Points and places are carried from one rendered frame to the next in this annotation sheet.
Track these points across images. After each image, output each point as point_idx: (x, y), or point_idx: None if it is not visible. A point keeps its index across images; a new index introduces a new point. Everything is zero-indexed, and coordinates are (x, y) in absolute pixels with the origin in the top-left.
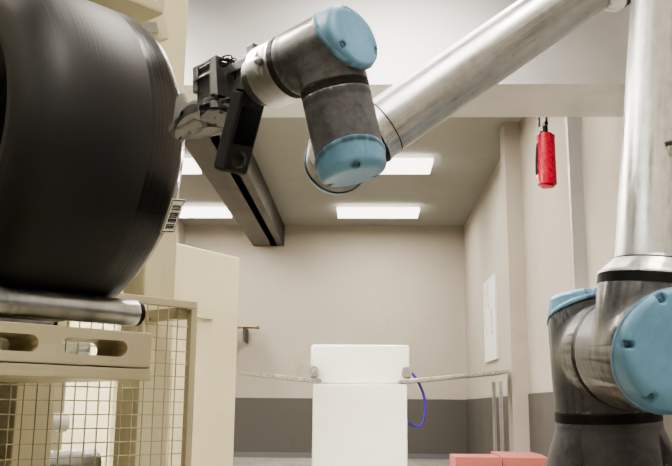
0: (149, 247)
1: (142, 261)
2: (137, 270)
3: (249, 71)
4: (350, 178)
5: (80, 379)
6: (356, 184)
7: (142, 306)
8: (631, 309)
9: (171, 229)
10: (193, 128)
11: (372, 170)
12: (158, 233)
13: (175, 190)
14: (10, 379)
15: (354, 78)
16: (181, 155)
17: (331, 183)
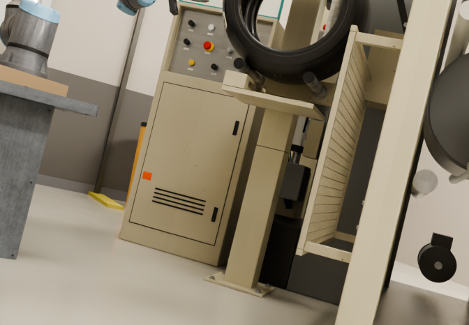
0: (228, 36)
1: (232, 42)
2: (234, 46)
3: None
4: (126, 12)
5: (242, 96)
6: (135, 1)
7: (235, 59)
8: None
9: (225, 25)
10: None
11: (119, 8)
12: (226, 30)
13: (225, 10)
14: (273, 104)
15: None
16: None
17: (131, 14)
